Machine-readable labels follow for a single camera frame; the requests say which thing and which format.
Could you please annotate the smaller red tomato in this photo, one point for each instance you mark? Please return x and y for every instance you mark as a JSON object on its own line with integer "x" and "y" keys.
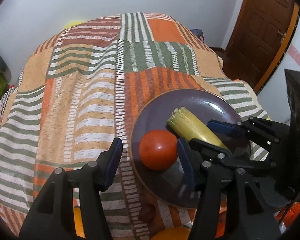
{"x": 158, "y": 150}

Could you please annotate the red grape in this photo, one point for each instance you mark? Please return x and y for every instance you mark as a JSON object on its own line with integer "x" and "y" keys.
{"x": 147, "y": 213}

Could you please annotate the brown wooden door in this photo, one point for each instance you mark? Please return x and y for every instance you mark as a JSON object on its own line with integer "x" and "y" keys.
{"x": 260, "y": 38}

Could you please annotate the striped patchwork bedspread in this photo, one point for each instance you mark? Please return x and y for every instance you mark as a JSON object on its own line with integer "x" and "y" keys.
{"x": 85, "y": 86}

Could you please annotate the large orange with sticker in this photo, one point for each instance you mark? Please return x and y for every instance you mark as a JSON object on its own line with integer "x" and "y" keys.
{"x": 179, "y": 233}

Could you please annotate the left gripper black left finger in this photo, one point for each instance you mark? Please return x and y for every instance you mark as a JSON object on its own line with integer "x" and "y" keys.
{"x": 52, "y": 215}

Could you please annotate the blue backpack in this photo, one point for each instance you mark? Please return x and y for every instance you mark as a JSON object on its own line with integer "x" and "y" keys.
{"x": 198, "y": 33}

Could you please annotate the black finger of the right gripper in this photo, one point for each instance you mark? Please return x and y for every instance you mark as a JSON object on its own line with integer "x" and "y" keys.
{"x": 224, "y": 157}
{"x": 265, "y": 133}

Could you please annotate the purple ceramic plate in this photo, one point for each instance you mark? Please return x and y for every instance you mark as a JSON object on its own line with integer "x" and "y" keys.
{"x": 169, "y": 185}

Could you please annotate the small mandarin orange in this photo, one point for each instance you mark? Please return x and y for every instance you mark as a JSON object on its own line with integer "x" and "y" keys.
{"x": 221, "y": 224}

